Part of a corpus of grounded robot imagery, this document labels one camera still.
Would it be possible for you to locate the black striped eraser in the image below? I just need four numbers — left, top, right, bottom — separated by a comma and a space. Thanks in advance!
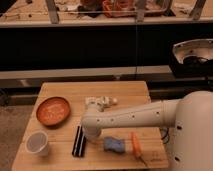
72, 126, 86, 157

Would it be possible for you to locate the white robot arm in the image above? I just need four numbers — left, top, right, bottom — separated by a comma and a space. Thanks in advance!
81, 91, 213, 171

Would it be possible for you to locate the blue cloth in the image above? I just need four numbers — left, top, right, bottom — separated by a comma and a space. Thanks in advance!
104, 136, 125, 154

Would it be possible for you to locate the orange plate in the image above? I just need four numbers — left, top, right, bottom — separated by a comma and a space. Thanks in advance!
36, 97, 71, 126

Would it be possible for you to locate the orange carrot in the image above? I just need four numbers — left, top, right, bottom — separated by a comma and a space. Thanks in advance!
131, 132, 146, 165

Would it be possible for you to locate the orange object on shelf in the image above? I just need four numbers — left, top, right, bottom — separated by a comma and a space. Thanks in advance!
102, 0, 135, 17

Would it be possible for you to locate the clear plastic cup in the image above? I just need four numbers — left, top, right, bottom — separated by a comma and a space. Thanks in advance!
25, 131, 49, 157

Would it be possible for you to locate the black cable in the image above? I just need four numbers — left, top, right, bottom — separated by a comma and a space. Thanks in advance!
161, 126, 171, 144

